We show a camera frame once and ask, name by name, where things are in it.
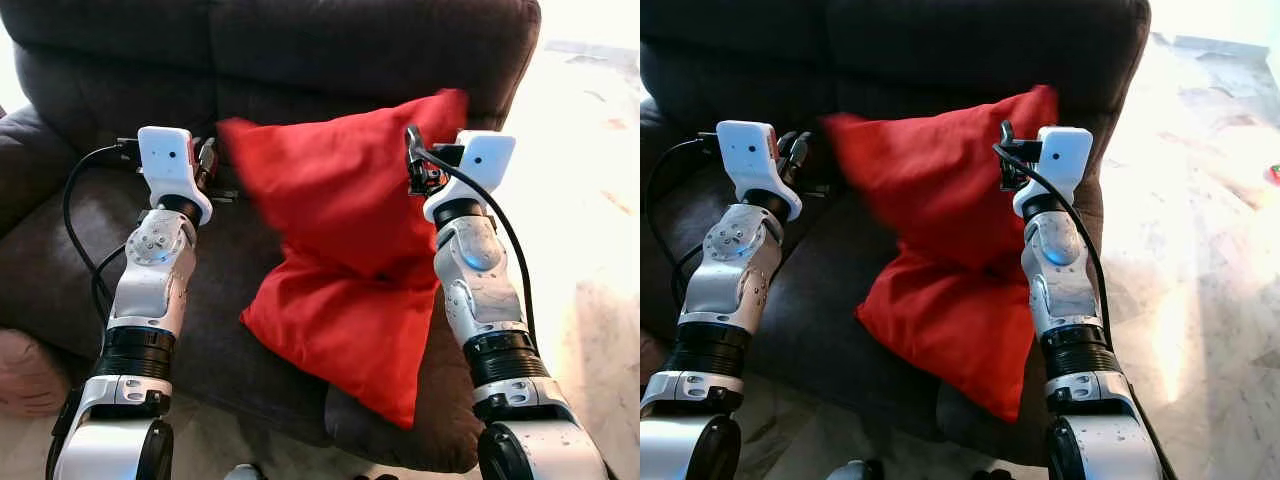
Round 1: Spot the red square pillow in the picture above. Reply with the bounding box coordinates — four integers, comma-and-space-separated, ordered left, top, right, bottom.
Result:
821, 84, 1060, 424
217, 88, 470, 432

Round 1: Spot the dark brown fabric sofa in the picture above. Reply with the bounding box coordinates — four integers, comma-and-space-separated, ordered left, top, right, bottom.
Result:
640, 0, 1152, 467
0, 0, 543, 475

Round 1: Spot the pink cushion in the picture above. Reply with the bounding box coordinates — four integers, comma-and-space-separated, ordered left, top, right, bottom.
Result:
0, 327, 72, 420
640, 330, 670, 379

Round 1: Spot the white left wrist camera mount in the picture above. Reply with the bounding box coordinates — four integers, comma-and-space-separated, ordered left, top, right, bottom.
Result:
715, 120, 804, 222
136, 126, 215, 227

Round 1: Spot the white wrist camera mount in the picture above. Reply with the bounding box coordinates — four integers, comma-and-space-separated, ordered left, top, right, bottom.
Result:
715, 120, 804, 222
136, 126, 215, 227
1012, 126, 1095, 220
422, 130, 518, 224

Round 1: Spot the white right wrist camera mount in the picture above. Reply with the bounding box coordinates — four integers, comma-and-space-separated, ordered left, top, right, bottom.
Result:
1012, 126, 1095, 220
422, 130, 518, 224

